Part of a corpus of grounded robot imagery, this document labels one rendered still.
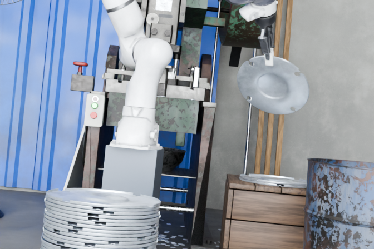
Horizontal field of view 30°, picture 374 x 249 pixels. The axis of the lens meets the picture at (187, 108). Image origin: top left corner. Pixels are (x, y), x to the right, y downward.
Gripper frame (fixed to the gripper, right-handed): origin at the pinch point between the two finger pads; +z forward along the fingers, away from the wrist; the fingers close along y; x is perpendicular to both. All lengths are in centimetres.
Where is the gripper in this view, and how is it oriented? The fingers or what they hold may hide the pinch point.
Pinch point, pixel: (269, 56)
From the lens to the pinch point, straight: 265.4
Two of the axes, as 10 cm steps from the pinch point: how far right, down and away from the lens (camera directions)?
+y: 3.5, -6.6, 6.6
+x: -9.2, -1.2, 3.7
